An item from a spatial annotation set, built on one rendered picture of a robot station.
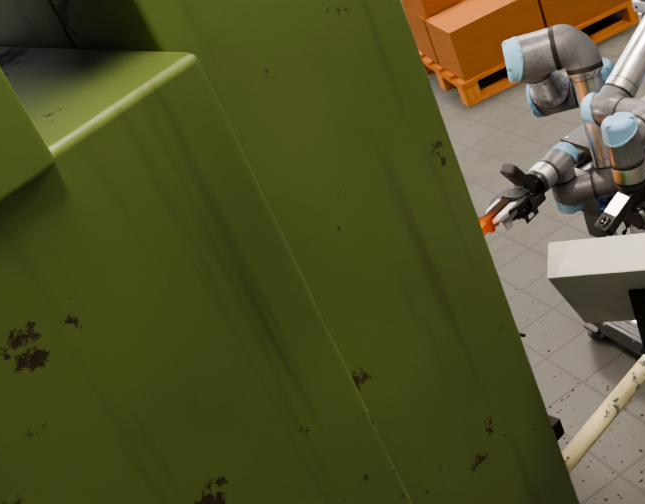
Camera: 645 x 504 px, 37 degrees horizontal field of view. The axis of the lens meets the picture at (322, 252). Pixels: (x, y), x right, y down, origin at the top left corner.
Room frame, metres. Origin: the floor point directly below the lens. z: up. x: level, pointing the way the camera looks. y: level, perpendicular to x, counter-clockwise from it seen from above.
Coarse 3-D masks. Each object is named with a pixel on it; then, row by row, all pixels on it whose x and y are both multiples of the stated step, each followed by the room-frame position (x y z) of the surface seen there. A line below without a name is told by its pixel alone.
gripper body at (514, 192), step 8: (536, 176) 2.21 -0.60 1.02; (536, 184) 2.22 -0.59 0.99; (544, 184) 2.20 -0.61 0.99; (504, 192) 2.21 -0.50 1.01; (512, 192) 2.19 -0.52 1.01; (520, 192) 2.18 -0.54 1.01; (528, 192) 2.17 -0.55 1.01; (536, 192) 2.21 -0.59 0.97; (544, 192) 2.21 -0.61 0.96; (512, 200) 2.16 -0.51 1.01; (528, 200) 2.17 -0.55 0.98; (536, 200) 2.20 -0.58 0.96; (544, 200) 2.22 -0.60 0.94; (520, 208) 2.16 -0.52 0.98; (528, 208) 2.17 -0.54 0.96; (536, 208) 2.17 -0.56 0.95; (520, 216) 2.16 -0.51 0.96
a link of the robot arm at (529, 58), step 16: (544, 32) 2.35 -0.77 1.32; (512, 48) 2.37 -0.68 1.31; (528, 48) 2.34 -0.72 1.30; (544, 48) 2.32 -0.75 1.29; (512, 64) 2.35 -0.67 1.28; (528, 64) 2.34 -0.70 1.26; (544, 64) 2.32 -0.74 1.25; (560, 64) 2.31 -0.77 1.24; (512, 80) 2.37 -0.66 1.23; (528, 80) 2.39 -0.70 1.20; (544, 80) 2.40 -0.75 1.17; (560, 80) 2.57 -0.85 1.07; (528, 96) 2.67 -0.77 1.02; (544, 96) 2.55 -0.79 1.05; (560, 96) 2.59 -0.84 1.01; (544, 112) 2.64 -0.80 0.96
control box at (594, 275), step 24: (576, 240) 1.61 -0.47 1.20; (600, 240) 1.58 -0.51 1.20; (624, 240) 1.54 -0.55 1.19; (552, 264) 1.60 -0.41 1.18; (576, 264) 1.57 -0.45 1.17; (600, 264) 1.54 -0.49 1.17; (624, 264) 1.51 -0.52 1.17; (576, 288) 1.59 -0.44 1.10; (600, 288) 1.57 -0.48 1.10; (624, 288) 1.54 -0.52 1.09; (600, 312) 1.64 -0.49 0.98; (624, 312) 1.62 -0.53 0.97
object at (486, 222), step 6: (498, 204) 2.16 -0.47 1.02; (504, 204) 2.15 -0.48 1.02; (492, 210) 2.15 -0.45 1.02; (498, 210) 2.14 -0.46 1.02; (486, 216) 2.14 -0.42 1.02; (492, 216) 2.12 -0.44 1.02; (480, 222) 2.13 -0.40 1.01; (486, 222) 2.11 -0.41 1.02; (492, 222) 2.11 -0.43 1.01; (486, 228) 2.10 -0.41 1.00; (492, 228) 2.10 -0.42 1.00
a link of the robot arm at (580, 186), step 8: (576, 176) 2.27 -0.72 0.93; (584, 176) 2.26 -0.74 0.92; (560, 184) 2.25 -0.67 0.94; (568, 184) 2.25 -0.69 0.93; (576, 184) 2.25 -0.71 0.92; (584, 184) 2.24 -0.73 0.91; (552, 192) 2.29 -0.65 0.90; (560, 192) 2.26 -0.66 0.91; (568, 192) 2.25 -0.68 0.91; (576, 192) 2.24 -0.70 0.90; (584, 192) 2.23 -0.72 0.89; (592, 192) 2.22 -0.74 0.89; (560, 200) 2.26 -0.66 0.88; (568, 200) 2.25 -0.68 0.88; (576, 200) 2.24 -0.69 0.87; (584, 200) 2.24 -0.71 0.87; (560, 208) 2.27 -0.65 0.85; (568, 208) 2.25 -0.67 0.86; (576, 208) 2.25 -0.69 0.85
